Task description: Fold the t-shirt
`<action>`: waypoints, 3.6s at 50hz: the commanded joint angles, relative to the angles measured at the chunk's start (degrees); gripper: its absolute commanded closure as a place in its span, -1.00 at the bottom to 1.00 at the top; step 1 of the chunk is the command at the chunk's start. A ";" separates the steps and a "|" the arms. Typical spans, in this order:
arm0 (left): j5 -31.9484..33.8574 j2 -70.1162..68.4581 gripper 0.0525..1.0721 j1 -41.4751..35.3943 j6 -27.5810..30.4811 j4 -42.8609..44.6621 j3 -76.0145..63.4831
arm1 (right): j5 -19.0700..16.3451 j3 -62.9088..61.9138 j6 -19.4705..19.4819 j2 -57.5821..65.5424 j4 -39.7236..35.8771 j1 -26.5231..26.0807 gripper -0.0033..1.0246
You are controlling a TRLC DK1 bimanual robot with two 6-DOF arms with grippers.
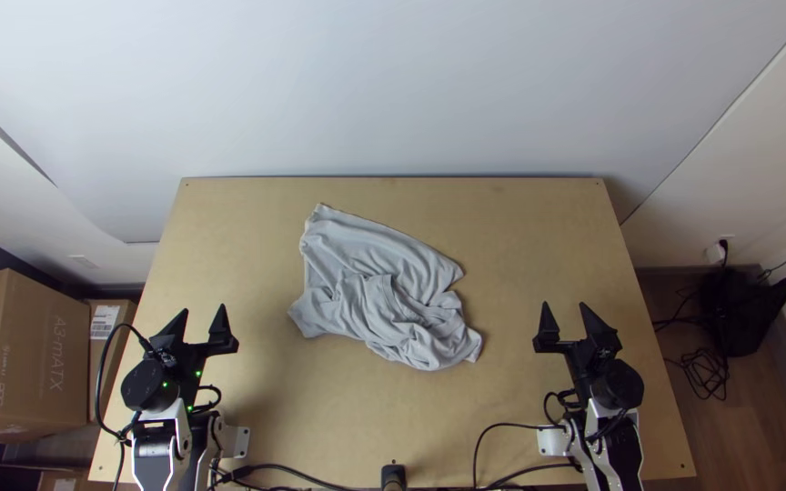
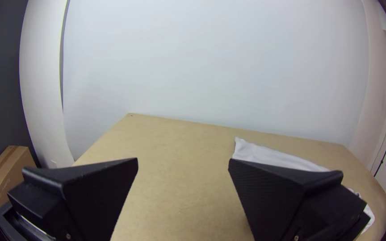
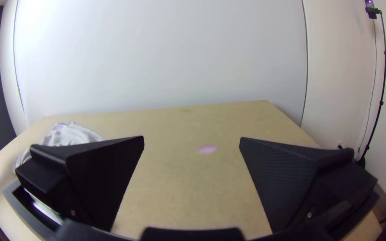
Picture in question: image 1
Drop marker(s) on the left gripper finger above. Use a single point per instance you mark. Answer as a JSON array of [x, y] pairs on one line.
[[221, 331], [178, 329]]

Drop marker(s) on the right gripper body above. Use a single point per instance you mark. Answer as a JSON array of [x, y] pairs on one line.
[[580, 361]]

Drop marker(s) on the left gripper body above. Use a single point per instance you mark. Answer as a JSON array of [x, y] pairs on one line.
[[192, 368]]

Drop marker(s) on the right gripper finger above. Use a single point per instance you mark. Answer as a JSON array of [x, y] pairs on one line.
[[547, 331], [601, 331]]

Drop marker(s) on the light grey t-shirt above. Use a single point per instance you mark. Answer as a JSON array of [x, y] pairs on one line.
[[372, 293]]

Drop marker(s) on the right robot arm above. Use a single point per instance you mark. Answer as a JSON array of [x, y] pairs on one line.
[[617, 385]]

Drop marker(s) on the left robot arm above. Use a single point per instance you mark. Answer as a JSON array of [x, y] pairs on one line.
[[147, 386]]

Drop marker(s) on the small cardboard box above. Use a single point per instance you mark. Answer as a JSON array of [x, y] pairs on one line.
[[110, 320]]

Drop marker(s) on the black bag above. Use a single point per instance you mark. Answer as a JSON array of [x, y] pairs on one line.
[[741, 310]]

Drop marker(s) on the large cardboard box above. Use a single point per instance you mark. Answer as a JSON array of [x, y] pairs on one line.
[[18, 354]]

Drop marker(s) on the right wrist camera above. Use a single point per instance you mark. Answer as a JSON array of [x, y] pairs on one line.
[[604, 354]]

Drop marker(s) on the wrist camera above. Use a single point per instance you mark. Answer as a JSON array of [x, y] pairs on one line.
[[165, 357], [604, 354]]

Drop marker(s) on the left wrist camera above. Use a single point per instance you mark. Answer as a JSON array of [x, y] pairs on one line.
[[165, 357]]

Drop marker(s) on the white wall socket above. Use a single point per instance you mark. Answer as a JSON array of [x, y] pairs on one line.
[[715, 252]]

